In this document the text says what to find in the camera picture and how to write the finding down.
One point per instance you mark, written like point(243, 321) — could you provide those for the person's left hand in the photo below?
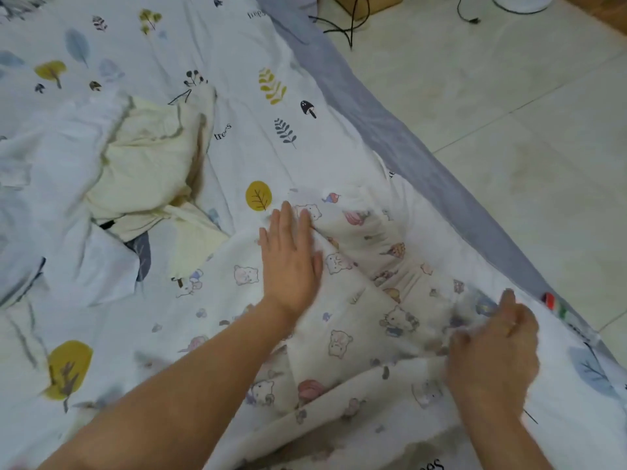
point(289, 264)

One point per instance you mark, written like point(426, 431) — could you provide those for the person's right hand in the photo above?
point(495, 362)

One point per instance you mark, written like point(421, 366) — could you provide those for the cartoon print pyjama trousers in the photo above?
point(362, 318)

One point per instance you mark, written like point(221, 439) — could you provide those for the bed with leaf print bedding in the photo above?
point(245, 53)

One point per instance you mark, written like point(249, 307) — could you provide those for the white dotted blouse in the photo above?
point(59, 191)

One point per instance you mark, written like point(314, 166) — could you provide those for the person's left forearm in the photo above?
point(167, 406)

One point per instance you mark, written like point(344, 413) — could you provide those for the white standing fan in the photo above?
point(524, 3)

